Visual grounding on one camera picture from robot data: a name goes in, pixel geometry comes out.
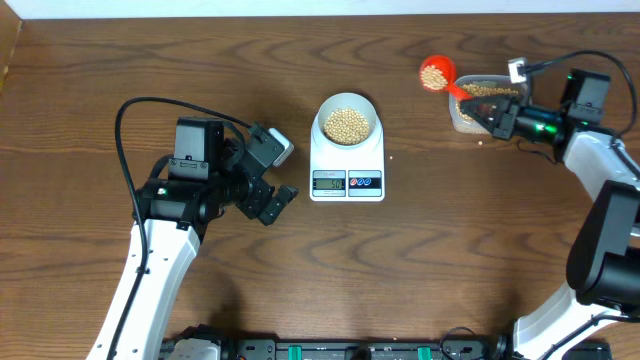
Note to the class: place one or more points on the red plastic measuring scoop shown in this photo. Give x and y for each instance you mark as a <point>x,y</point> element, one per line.
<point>447,66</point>

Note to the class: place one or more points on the white digital kitchen scale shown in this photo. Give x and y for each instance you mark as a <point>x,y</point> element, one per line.
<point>347,173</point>

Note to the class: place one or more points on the soybeans in bowl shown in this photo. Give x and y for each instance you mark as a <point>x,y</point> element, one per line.
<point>346,126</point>

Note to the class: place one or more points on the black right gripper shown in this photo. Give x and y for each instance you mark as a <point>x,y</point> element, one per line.
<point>508,107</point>

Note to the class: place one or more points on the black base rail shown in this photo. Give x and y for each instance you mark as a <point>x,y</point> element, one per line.
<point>204,342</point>

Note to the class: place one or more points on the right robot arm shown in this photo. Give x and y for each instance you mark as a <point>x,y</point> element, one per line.
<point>601,285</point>

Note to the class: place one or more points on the soybeans in container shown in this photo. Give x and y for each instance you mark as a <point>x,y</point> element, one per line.
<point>476,90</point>

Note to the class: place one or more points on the pale grey round bowl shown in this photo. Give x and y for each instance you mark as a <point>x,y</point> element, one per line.
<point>345,100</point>

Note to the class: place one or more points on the soybeans in scoop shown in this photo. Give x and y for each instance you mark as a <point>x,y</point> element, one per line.
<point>433,78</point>

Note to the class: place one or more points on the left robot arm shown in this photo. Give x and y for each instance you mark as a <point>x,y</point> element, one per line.
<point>213,166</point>

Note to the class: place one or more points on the clear plastic container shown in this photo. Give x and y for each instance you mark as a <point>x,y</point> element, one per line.
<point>486,80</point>

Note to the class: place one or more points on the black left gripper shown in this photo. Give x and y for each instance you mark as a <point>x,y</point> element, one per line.
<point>252,205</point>

